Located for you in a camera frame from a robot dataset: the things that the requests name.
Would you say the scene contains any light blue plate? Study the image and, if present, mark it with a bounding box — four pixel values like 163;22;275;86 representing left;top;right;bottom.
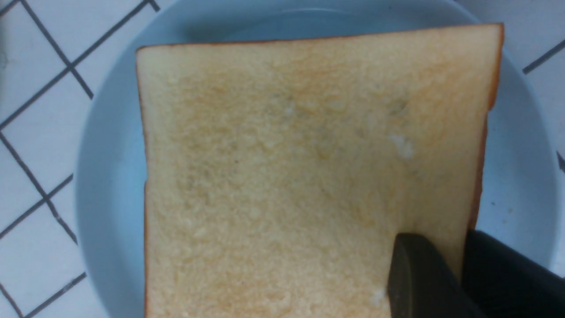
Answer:
75;0;564;318

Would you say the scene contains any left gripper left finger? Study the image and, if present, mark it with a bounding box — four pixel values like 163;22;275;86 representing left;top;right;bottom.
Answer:
388;233;486;318

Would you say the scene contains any toast slice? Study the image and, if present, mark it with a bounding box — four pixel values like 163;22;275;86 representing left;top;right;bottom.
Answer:
136;23;505;318

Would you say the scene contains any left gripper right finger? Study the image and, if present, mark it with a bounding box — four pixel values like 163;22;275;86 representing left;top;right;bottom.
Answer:
462;230;565;318

